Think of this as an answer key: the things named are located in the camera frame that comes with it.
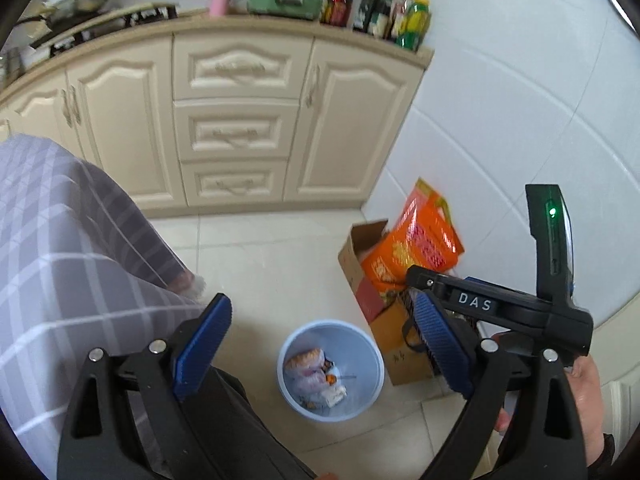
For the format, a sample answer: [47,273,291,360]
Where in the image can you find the black glass gas hob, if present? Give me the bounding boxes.
[47,5,181,56]

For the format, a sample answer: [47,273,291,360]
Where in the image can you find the steel steamer pot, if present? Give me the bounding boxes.
[0,47,26,86]

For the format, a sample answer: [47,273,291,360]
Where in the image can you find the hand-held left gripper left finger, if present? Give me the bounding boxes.
[56,292,241,480]

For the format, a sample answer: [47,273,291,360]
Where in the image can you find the cream base cabinet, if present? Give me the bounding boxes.
[0,10,435,211]

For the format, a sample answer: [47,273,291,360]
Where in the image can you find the light blue trash bin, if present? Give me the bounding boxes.
[276,319,386,422]

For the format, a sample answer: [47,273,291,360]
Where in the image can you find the tall cardboard box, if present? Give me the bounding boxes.
[338,219,401,323]

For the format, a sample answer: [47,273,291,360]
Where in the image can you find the orange plastic bag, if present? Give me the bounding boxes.
[360,177,465,296]

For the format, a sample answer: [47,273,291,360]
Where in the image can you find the person's leg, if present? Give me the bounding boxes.
[200,365,318,480]

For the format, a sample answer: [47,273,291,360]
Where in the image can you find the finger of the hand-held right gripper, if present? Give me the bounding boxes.
[405,265,521,323]
[465,276,506,295]

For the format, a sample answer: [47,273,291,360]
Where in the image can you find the person's right hand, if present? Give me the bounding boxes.
[564,354,607,458]

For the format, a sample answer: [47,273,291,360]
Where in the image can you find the clear bag with orange print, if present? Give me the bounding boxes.
[284,347,326,376]

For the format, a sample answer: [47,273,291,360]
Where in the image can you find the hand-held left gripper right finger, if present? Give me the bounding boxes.
[412,291,590,480]

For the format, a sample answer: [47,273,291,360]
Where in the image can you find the trash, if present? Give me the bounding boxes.
[290,367,328,401]

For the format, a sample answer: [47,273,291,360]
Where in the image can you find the white paper bag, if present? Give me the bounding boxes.
[320,382,348,408]

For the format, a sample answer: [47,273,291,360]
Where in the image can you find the cream cabinet drawer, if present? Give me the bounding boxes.
[172,35,315,101]
[173,101,301,161]
[180,160,290,207]

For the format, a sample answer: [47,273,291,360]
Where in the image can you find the dark glass bottle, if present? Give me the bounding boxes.
[353,0,383,31]

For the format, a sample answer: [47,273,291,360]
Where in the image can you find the brown cardboard box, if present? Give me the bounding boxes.
[370,295,441,387]

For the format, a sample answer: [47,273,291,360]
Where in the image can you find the grey checked tablecloth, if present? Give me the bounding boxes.
[0,132,208,478]

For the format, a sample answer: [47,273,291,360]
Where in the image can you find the steel wok with lid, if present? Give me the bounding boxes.
[20,0,118,31]

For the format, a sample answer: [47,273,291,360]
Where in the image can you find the green glass bottle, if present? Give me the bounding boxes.
[371,0,397,38]

